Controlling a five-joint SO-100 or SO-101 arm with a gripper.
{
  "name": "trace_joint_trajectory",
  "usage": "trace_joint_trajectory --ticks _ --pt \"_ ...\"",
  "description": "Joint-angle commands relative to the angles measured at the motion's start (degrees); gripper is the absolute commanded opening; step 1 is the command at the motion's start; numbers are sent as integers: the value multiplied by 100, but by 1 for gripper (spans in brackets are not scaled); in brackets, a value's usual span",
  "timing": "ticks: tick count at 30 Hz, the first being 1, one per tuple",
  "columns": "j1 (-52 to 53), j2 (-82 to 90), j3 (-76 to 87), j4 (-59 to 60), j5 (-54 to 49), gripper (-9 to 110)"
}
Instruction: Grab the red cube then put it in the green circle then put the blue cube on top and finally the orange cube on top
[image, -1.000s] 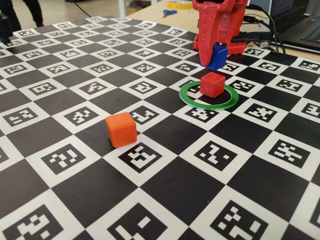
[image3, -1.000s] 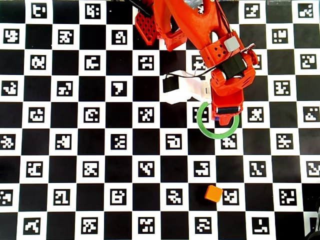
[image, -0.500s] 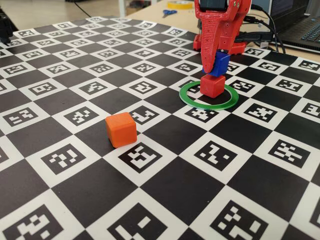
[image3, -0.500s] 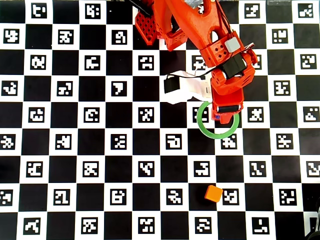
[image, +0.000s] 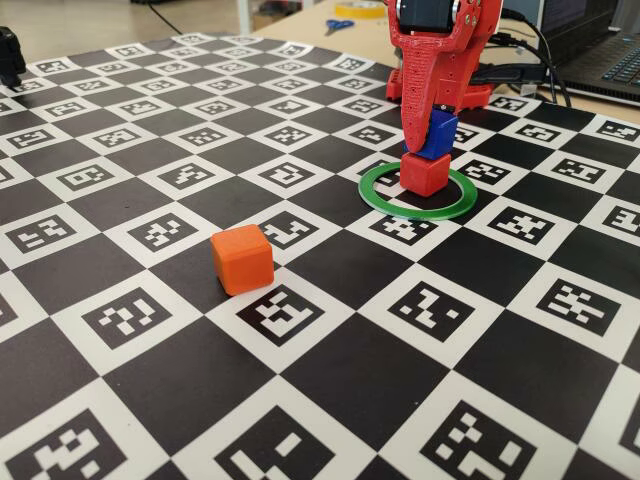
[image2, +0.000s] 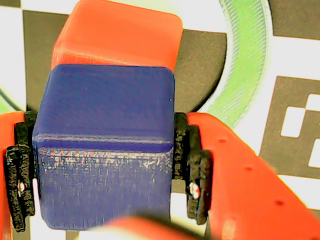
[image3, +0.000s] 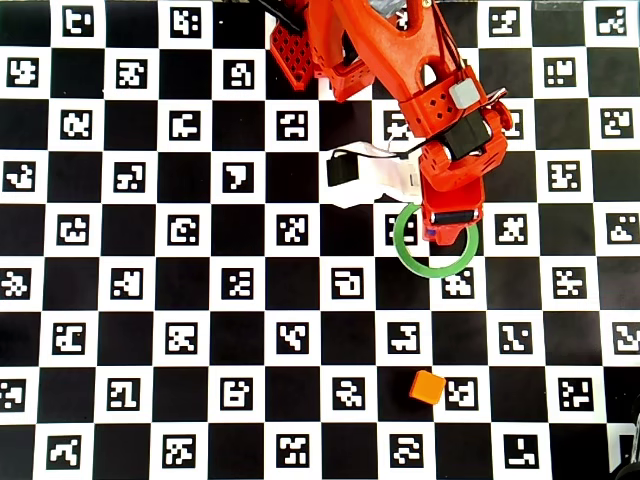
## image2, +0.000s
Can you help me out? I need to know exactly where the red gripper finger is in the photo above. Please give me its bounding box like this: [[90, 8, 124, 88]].
[[173, 112, 320, 240], [0, 111, 39, 240]]

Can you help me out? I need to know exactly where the blue cube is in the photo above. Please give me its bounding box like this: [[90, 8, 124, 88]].
[[32, 64, 176, 230]]

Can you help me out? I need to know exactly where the red cube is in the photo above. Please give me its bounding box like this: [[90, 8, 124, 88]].
[[51, 0, 184, 73]]

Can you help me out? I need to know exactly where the black white marker board mat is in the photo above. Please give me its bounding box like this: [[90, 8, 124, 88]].
[[0, 0, 320, 240]]

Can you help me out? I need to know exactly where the green flat ring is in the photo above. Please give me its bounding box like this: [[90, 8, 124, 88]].
[[0, 0, 272, 130]]

